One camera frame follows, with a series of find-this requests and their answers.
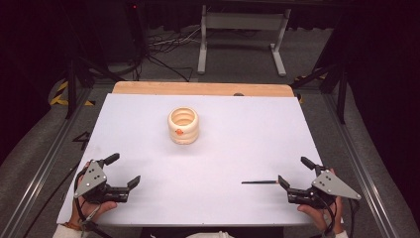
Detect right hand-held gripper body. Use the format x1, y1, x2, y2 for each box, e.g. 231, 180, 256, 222
286, 164, 363, 210

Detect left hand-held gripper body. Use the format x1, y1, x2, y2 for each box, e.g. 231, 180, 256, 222
73, 160, 131, 204

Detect black pencil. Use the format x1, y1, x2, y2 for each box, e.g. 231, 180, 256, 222
241, 179, 280, 185

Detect cream ribbed pen holder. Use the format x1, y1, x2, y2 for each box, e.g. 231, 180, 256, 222
166, 105, 200, 146

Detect person's left hand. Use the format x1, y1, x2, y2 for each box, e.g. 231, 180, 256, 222
69, 161, 119, 230

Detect person's right hand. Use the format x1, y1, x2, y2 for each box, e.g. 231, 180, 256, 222
296, 168, 346, 234

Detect person's left white sleeve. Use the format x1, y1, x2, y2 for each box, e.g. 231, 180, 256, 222
52, 223, 84, 238

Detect white table mat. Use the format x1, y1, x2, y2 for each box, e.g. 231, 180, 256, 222
55, 92, 345, 228

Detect yellow black floor tape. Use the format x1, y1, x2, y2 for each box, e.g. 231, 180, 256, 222
49, 80, 96, 107

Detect black tripod stand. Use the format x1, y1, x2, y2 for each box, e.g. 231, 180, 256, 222
289, 13, 352, 126
62, 0, 127, 121

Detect person's dark clothing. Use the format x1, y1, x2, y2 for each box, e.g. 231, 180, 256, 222
140, 225, 285, 238

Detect black device with red light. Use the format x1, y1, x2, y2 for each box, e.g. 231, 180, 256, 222
124, 0, 149, 64

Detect left hand-held gripper cable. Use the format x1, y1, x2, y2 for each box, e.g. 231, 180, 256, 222
72, 170, 115, 238

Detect hand-held gripper cable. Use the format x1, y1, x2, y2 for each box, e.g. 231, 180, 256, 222
313, 193, 362, 238
72, 170, 115, 238

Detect aluminium floor rail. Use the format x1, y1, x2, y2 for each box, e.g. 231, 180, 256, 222
0, 86, 96, 238
321, 92, 402, 238

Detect right hand-held gripper cable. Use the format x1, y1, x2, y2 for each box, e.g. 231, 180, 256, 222
313, 193, 362, 238

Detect bundle of floor cables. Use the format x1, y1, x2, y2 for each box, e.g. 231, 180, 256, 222
130, 25, 203, 83

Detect white metal stand frame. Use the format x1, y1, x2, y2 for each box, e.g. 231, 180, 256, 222
196, 4, 293, 78

